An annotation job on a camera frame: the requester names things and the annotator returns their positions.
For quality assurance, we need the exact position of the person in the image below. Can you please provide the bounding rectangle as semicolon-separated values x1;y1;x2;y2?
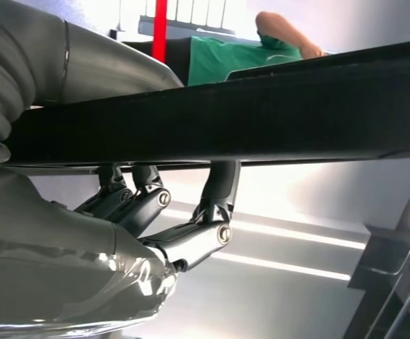
123;10;327;88

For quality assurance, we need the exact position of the red barrier belt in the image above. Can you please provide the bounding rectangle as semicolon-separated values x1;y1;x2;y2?
151;0;169;64

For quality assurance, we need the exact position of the grey metal railing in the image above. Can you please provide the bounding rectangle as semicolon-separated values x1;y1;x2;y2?
138;0;236;38

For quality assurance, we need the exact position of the steel side table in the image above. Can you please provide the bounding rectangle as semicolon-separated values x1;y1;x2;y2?
343;161;410;339

